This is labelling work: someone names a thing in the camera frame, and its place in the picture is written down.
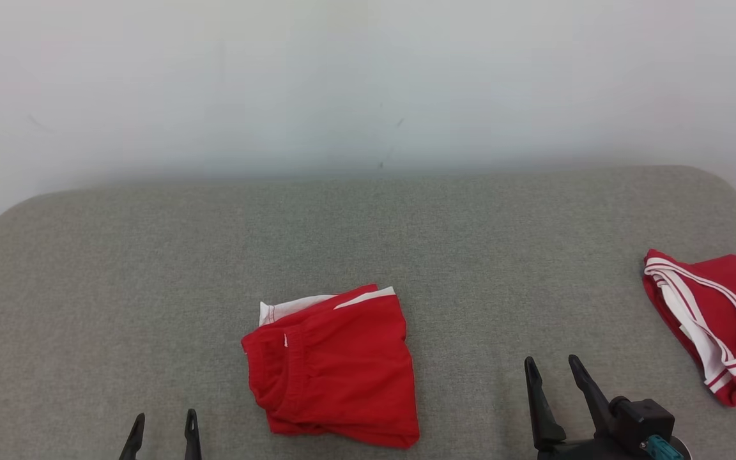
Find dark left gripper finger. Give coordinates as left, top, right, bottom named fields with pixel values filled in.
left=119, top=413, right=146, bottom=460
left=184, top=409, right=203, bottom=460

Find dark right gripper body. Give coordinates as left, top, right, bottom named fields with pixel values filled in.
left=537, top=434, right=647, bottom=460

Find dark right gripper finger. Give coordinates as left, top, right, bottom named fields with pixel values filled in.
left=569, top=355, right=615, bottom=438
left=525, top=357, right=567, bottom=451

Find red jersey with white trim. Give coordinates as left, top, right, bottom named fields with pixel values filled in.
left=642, top=249, right=736, bottom=408

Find red shorts with white stripes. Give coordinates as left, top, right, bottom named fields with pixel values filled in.
left=241, top=284, right=420, bottom=449

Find grey fabric sofa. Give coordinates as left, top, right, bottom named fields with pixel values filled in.
left=0, top=165, right=736, bottom=460

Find teal cable connector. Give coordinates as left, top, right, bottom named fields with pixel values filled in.
left=641, top=436, right=685, bottom=460

